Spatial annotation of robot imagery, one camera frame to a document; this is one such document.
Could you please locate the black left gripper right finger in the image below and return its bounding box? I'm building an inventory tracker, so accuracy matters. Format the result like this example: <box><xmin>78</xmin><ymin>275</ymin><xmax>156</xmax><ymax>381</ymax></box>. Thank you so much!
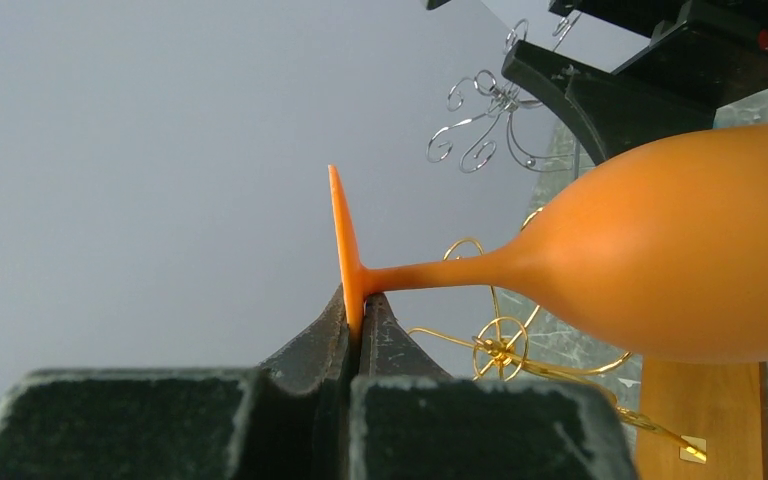
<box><xmin>347</xmin><ymin>294</ymin><xmax>637</xmax><ymax>479</ymax></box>

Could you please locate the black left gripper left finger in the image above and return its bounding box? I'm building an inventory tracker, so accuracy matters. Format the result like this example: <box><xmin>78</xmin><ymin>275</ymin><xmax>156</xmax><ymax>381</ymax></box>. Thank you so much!
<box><xmin>0</xmin><ymin>291</ymin><xmax>358</xmax><ymax>479</ymax></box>

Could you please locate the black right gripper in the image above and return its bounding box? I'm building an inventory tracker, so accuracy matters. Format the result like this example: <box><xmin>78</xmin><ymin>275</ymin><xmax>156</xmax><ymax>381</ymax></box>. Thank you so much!
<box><xmin>501</xmin><ymin>1</ymin><xmax>768</xmax><ymax>165</ymax></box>

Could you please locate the orange plastic wine glass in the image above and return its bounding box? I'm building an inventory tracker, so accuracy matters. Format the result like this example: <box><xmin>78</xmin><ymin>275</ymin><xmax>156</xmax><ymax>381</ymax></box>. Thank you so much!
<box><xmin>328</xmin><ymin>123</ymin><xmax>768</xmax><ymax>364</ymax></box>

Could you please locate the gold wire rack wooden base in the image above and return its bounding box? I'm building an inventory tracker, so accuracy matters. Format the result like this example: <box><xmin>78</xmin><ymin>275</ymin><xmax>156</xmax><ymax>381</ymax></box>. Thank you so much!
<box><xmin>446</xmin><ymin>292</ymin><xmax>768</xmax><ymax>479</ymax></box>

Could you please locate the chrome wire glass rack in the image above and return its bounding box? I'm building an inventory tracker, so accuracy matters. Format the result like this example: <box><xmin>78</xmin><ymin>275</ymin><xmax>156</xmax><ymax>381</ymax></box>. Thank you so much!
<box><xmin>425</xmin><ymin>11</ymin><xmax>583</xmax><ymax>175</ymax></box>

